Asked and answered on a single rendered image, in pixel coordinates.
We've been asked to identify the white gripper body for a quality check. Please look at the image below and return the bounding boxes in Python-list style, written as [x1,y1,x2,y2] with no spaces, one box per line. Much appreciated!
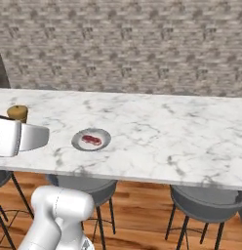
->
[19,123,51,152]

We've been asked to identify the grey round plate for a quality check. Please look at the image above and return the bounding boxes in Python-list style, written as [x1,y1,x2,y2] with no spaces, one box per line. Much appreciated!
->
[70,127,112,152]

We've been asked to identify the red raw steak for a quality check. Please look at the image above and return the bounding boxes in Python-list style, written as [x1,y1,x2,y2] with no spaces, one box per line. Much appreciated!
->
[81,134,103,146]

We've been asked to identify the dark grey cabinet side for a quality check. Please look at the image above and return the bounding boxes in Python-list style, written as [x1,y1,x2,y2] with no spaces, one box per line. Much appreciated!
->
[0,40,12,90]

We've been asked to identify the ochre round jar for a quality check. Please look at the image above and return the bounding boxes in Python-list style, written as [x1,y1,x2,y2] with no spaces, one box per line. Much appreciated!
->
[6,104,29,124]

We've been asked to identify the grey stool with black legs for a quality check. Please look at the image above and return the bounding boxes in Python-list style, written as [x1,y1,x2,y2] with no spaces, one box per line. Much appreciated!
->
[46,173,119,250]
[164,184,242,250]
[0,170,35,250]

